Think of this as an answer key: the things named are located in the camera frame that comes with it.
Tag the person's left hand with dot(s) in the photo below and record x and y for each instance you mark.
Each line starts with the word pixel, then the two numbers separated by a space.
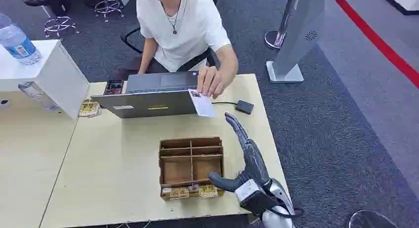
pixel 211 80

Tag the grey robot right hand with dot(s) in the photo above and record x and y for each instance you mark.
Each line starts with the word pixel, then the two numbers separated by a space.
pixel 253 162

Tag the white printed card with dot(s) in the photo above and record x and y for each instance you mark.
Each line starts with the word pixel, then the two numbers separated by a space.
pixel 203 106

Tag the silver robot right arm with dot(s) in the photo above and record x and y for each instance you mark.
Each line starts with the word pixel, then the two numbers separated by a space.
pixel 278 193

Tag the black office chair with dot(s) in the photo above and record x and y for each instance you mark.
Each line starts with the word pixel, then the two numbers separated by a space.
pixel 193 62

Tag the black power adapter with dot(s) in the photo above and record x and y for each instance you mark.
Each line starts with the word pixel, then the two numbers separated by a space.
pixel 245 107

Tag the yellow printed card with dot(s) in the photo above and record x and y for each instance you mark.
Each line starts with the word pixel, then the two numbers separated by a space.
pixel 175 193
pixel 208 191

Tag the person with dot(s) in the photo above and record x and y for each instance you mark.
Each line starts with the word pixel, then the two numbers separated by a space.
pixel 183 26

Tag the wooden card box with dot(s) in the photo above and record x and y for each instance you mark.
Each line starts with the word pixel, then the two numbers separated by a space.
pixel 191 167

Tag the grey laptop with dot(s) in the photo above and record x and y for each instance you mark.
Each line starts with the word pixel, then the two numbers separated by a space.
pixel 147 103

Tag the grey kiosk stand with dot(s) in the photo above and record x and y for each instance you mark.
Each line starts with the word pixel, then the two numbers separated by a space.
pixel 294 33

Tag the black card tray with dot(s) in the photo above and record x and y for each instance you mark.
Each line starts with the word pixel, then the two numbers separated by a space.
pixel 113 87

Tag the stack of yellow cards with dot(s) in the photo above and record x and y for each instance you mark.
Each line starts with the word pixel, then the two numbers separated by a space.
pixel 89 109

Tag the chrome stool base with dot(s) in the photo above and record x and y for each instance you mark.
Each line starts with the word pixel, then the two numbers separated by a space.
pixel 59 24
pixel 108 6

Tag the round dark stool seat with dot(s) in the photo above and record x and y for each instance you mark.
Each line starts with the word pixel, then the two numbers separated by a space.
pixel 370 220

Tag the white box shelf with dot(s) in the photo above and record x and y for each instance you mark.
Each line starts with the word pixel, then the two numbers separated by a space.
pixel 59 75

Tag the red floor tape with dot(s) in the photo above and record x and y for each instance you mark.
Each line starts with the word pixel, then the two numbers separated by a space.
pixel 376 39

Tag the clear empty plastic bottle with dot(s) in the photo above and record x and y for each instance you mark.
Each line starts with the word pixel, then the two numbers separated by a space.
pixel 37 95

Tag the clear water bottle blue label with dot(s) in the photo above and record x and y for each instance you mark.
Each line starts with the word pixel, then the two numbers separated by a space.
pixel 18 43

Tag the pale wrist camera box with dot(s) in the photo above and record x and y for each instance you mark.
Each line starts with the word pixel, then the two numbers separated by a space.
pixel 247 189

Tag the chrome stanchion post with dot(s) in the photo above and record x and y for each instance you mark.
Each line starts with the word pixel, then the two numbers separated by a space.
pixel 278 38

